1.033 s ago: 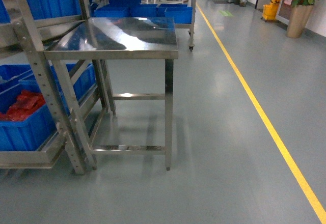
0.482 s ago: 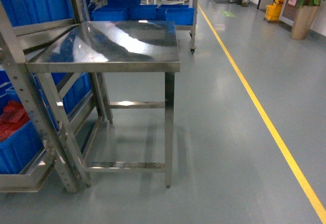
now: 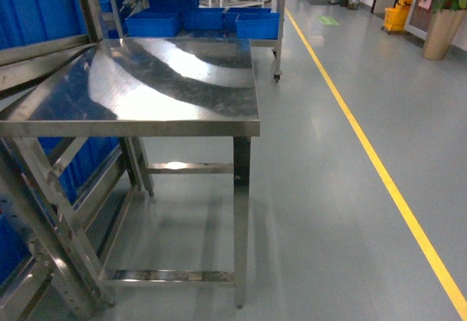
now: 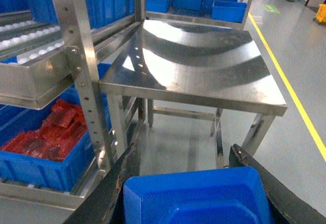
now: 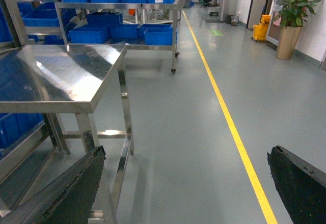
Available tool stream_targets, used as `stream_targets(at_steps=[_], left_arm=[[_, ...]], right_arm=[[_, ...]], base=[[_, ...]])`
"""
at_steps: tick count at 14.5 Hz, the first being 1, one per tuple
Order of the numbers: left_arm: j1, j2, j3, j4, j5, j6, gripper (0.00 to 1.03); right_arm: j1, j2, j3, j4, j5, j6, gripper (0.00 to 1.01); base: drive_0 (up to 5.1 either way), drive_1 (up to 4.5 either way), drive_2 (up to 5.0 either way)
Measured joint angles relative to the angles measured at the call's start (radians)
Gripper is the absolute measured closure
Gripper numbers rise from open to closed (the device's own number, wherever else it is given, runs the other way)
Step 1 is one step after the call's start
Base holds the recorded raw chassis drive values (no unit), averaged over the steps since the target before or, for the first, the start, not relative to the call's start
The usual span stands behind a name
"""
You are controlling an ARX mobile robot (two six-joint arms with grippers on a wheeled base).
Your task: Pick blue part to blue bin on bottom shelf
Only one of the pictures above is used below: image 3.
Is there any steel shelf rack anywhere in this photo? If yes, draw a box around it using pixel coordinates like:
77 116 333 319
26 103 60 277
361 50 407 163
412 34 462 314
1 0 152 320

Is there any far wheeled steel rack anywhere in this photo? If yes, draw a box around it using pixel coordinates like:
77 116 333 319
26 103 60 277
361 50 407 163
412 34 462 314
110 0 285 81

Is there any gold planter with plant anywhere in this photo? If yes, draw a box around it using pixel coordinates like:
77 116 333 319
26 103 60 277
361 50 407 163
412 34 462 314
422 0 466 61

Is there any yellow mop bucket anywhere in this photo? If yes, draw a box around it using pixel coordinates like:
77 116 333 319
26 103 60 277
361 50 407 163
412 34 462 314
382 0 413 34

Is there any steel table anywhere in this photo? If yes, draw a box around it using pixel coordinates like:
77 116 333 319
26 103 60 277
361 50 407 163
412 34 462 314
1 37 260 308

